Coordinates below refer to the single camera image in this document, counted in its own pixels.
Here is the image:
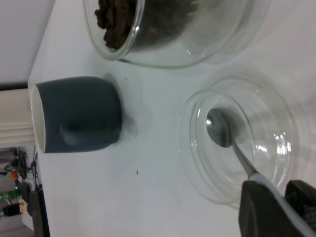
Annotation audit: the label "metal spoon light-blue handle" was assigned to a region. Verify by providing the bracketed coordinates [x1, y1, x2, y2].
[206, 108, 316, 235]

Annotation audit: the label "black flat box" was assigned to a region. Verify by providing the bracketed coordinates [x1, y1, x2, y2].
[29, 189, 50, 237]

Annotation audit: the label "green circuit board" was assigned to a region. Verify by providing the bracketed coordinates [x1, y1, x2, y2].
[0, 191, 22, 201]

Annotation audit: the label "roasted coffee beans pile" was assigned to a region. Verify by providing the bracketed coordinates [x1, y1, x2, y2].
[94, 0, 198, 50]

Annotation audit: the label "black and beige plug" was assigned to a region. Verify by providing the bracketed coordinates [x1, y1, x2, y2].
[2, 199, 28, 217]

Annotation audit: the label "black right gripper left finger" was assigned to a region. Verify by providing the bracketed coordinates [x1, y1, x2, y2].
[238, 179, 309, 237]

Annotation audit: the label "dark grey ceramic mug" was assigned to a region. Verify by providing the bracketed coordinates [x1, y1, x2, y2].
[29, 76, 123, 154]

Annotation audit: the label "white ribbed wall moulding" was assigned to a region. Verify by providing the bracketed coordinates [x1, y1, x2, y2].
[0, 88, 34, 146]

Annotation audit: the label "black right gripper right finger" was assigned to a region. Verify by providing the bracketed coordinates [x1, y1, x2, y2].
[285, 180, 316, 228]

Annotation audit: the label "small clear glass dish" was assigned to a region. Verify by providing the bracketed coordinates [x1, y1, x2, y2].
[177, 74, 301, 210]

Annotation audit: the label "clear glass saucer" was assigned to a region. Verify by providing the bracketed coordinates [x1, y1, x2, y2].
[120, 0, 255, 70]

